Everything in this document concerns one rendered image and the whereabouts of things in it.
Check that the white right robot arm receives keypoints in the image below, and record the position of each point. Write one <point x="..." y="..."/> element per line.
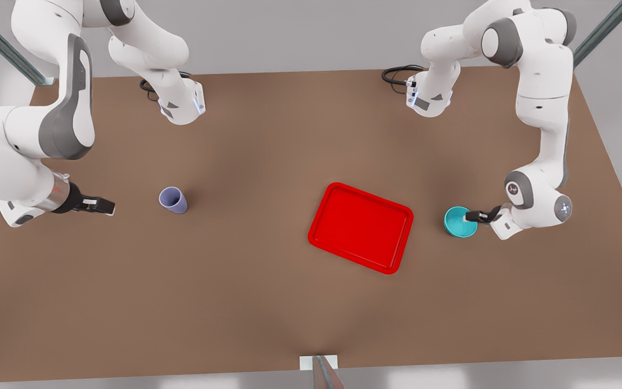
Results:
<point x="46" y="121"/>

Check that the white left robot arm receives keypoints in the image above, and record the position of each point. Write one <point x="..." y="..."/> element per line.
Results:
<point x="540" y="92"/>

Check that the teal bowl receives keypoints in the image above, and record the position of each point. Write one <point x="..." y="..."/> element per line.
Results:
<point x="455" y="222"/>

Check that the lavender cup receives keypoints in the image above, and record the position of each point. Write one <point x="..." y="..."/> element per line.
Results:
<point x="173" y="199"/>

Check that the red tray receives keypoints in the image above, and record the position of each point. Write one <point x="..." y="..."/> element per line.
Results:
<point x="360" y="227"/>

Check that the silver frame post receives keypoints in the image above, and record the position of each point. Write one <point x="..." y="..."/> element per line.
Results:
<point x="6" y="46"/>
<point x="323" y="370"/>
<point x="605" y="27"/>

